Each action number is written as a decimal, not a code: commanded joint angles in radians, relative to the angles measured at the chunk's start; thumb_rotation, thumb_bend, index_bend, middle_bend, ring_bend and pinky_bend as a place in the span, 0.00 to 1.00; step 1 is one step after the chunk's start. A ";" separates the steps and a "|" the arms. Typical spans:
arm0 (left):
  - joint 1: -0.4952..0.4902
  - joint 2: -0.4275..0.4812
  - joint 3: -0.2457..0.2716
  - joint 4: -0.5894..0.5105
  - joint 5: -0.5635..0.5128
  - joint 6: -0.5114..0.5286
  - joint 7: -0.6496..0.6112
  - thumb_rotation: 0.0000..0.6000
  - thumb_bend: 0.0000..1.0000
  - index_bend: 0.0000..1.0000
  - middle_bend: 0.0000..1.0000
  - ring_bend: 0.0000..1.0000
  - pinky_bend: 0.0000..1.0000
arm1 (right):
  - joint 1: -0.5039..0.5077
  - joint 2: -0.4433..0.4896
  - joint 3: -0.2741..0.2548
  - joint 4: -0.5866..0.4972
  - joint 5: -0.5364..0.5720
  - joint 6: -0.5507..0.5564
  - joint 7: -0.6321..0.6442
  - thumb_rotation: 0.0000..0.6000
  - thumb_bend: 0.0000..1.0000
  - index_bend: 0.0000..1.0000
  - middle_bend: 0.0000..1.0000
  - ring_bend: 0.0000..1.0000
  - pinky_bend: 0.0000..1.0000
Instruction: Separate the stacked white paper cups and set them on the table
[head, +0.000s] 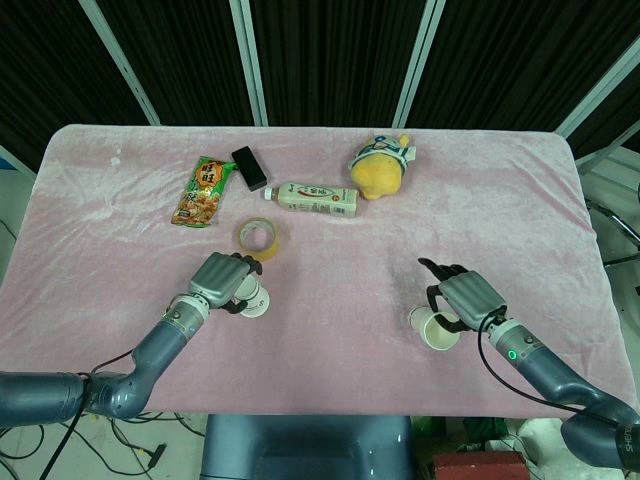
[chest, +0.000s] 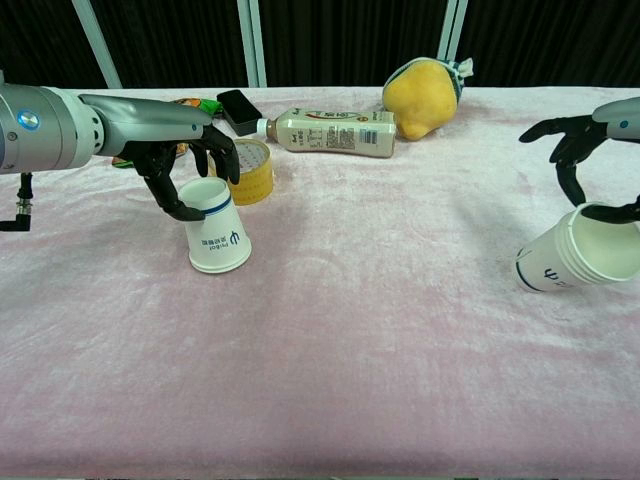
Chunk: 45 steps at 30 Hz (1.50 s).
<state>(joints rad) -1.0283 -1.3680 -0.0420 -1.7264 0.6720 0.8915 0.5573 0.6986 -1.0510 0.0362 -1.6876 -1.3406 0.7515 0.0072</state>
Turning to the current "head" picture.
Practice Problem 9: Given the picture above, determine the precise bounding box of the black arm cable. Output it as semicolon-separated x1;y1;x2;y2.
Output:
38;349;137;477
475;308;589;415

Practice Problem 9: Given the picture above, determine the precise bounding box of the green snack bag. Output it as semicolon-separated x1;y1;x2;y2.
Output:
170;155;237;231

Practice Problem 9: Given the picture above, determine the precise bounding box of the right black five-finger robot hand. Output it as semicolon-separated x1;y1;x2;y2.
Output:
417;256;507;334

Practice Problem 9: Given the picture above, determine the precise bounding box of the white screen frame post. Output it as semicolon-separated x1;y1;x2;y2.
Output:
78;0;162;127
391;0;447;129
551;34;640;139
228;0;270;127

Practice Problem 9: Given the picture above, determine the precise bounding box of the black rectangular box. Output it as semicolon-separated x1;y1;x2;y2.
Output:
230;145;269;193

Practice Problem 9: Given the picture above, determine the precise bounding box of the milk tea bottle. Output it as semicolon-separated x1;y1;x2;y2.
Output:
263;181;361;220

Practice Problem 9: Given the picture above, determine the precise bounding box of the red box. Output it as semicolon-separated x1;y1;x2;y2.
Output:
431;450;524;480

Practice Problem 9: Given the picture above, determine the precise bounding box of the left black five-finger robot hand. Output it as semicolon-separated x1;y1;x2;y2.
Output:
187;251;264;316

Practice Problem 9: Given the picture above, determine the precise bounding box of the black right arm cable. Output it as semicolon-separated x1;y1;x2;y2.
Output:
475;308;589;415

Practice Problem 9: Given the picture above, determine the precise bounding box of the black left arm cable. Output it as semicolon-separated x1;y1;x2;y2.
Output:
38;349;137;477

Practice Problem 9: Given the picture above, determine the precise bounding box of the yellow plush toy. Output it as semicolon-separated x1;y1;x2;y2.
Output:
348;131;418;201

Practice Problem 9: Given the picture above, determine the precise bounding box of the blue-grey robot torso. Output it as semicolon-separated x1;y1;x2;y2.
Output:
199;413;417;480

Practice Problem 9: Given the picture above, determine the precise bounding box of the yellow tape roll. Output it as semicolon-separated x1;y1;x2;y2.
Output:
234;215;283;264

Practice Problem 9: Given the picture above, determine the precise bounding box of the pink plush tablecloth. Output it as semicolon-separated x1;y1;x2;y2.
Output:
0;123;628;419

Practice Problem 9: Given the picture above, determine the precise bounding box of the single white paper cup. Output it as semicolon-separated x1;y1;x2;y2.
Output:
408;305;461;352

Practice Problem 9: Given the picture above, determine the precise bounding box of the black floor cable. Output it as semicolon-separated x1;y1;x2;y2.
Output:
84;409;207;474

